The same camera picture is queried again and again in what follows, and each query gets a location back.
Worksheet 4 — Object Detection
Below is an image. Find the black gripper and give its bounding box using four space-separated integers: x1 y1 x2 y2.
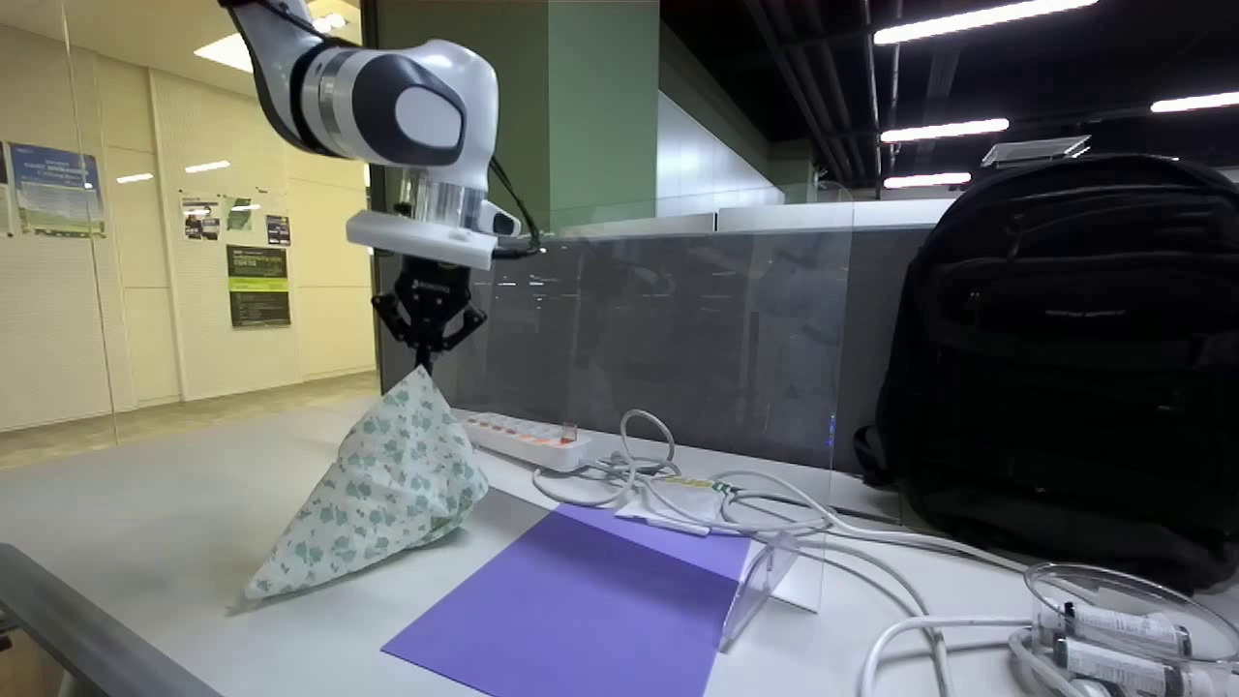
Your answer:
371 251 491 383

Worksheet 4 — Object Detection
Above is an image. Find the white floral cloth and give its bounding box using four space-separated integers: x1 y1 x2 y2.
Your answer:
240 365 494 609

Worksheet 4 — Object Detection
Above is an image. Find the white power strip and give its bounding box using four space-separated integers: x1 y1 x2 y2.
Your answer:
447 406 591 476

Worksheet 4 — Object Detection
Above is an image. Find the purple paper sheet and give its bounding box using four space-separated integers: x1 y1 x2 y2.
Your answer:
380 502 753 697

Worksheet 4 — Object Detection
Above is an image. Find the grey partition panel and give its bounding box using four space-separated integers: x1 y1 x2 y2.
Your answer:
371 205 961 476

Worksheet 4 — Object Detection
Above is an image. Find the ceiling light strip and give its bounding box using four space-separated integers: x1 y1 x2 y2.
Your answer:
873 116 1015 148
871 0 1104 49
878 165 977 195
1147 85 1239 120

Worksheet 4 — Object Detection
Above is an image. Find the black backpack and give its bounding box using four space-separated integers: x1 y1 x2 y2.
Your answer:
850 148 1239 591

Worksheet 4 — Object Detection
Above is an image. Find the white power adapter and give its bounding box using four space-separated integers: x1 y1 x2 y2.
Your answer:
1033 600 1201 658
1044 636 1239 697

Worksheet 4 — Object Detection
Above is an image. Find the dark wall sign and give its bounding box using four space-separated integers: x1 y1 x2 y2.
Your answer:
224 288 294 333
224 238 294 288

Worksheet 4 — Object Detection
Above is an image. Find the white looped cable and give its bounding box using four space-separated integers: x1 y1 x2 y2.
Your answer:
616 406 680 482

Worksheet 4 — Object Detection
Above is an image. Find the blue wall poster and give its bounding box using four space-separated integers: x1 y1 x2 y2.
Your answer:
5 140 111 238

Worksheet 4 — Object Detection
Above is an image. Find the long white cable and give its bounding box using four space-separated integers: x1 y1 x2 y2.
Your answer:
525 460 1239 697

